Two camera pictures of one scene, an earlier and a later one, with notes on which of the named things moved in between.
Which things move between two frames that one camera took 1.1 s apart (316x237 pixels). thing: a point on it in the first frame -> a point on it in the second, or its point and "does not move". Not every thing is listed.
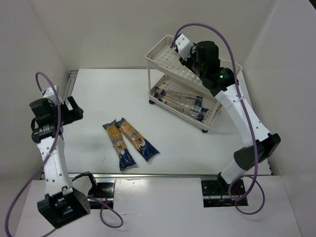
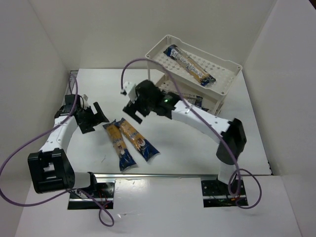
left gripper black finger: (73, 103) -> (100, 115)
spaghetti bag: (163, 94) does not move
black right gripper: (187, 62) -> (137, 108)
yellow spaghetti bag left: (126, 159) does not move
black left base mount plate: (101, 196) does not move
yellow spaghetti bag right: (147, 150) does not move
